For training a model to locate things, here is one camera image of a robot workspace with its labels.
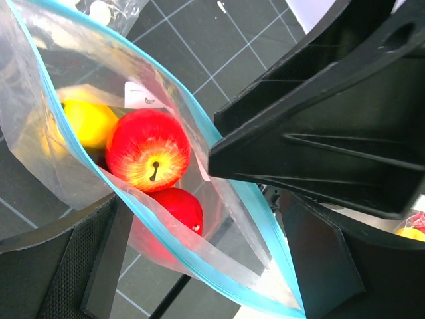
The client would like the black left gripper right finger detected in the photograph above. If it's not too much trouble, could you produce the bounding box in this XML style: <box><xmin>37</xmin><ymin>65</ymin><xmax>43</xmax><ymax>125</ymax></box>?
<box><xmin>280</xmin><ymin>191</ymin><xmax>424</xmax><ymax>318</ymax></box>

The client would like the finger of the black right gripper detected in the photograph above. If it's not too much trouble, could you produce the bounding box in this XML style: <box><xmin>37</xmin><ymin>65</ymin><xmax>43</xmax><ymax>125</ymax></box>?
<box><xmin>214</xmin><ymin>1</ymin><xmax>424</xmax><ymax>136</ymax></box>
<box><xmin>208</xmin><ymin>58</ymin><xmax>424</xmax><ymax>219</ymax></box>

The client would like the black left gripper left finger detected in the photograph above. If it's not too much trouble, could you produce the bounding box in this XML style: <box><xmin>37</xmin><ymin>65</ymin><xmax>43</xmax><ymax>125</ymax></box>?
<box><xmin>1</xmin><ymin>195</ymin><xmax>133</xmax><ymax>318</ymax></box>

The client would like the red yellow toy apple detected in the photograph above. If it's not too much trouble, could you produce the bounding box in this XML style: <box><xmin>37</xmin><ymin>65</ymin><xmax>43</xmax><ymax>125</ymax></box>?
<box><xmin>105</xmin><ymin>108</ymin><xmax>191</xmax><ymax>193</ymax></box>

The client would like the yellow toy bell pepper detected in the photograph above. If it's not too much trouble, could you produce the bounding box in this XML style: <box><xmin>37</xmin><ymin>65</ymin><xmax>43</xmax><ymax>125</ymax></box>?
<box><xmin>62</xmin><ymin>100</ymin><xmax>118</xmax><ymax>150</ymax></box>

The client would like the clear zip bag teal zipper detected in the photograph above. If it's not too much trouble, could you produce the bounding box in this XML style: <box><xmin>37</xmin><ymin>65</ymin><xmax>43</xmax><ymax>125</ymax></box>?
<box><xmin>1</xmin><ymin>1</ymin><xmax>305</xmax><ymax>318</ymax></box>

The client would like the white polka dot zip bag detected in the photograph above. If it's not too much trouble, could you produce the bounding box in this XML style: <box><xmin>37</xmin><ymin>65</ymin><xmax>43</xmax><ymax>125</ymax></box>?
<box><xmin>60</xmin><ymin>0</ymin><xmax>149</xmax><ymax>36</ymax></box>

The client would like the black grid cutting mat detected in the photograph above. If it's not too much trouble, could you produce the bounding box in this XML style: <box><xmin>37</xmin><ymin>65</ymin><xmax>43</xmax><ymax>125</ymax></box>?
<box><xmin>0</xmin><ymin>0</ymin><xmax>308</xmax><ymax>319</ymax></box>

